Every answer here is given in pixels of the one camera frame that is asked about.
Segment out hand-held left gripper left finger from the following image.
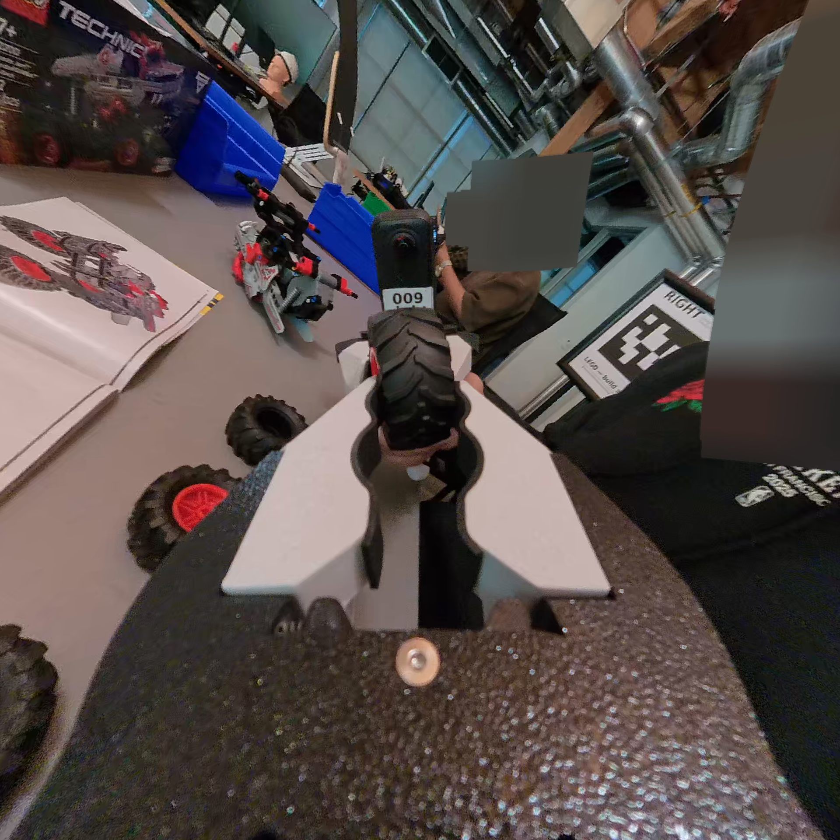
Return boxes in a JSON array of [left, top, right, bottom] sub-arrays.
[[221, 377, 421, 631]]

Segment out person's right hand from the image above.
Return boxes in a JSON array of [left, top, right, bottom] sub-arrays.
[[379, 427, 455, 469]]

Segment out silver ventilation duct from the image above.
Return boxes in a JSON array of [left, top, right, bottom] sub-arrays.
[[672, 20, 802, 175], [591, 26, 726, 266]]

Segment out mannequin head with white cap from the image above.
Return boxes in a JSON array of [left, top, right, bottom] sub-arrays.
[[258, 50, 301, 102]]

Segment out black toy tire without rim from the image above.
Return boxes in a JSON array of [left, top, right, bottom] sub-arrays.
[[225, 392, 309, 468]]

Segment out black board with wooden edge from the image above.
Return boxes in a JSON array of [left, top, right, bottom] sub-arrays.
[[323, 0, 360, 158]]

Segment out toy instruction booklet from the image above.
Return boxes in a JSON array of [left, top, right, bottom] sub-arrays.
[[0, 196, 225, 503]]

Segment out person's right forearm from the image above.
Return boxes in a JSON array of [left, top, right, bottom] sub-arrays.
[[543, 341, 708, 476]]

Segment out partly built toy truck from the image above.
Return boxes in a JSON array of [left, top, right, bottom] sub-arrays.
[[231, 171, 360, 343]]

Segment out blue plastic storage bin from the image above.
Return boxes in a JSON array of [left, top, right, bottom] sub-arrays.
[[306, 182, 383, 294], [172, 80, 287, 199]]

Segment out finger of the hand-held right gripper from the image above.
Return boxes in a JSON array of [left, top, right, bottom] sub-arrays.
[[446, 333, 475, 383], [336, 338, 376, 399]]

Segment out black toy tire red rim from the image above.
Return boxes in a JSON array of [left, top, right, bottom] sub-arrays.
[[366, 307, 462, 452], [126, 463, 242, 573]]

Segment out person's black hoodie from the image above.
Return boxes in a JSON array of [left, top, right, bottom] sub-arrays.
[[577, 453, 840, 840]]

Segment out framed black white marker sign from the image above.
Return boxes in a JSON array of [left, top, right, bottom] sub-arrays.
[[556, 268, 718, 403]]

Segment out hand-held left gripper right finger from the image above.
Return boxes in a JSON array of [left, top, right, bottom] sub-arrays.
[[456, 377, 616, 624]]

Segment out toy set cardboard box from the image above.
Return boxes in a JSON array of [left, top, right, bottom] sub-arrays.
[[0, 0, 219, 177]]

